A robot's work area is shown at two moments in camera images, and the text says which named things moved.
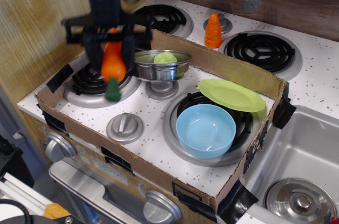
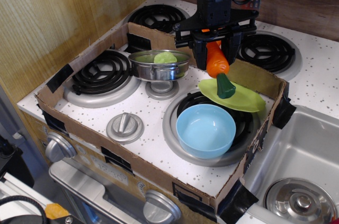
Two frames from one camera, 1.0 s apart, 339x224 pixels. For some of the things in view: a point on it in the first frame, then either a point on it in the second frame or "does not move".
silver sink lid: x=297 y=200 does not move
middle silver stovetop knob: x=162 y=90 does not move
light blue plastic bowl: x=205 y=131 does not move
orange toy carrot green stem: x=113 y=69 → x=217 y=66
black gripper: x=106 y=20 → x=214 y=18
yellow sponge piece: x=54 y=211 does not move
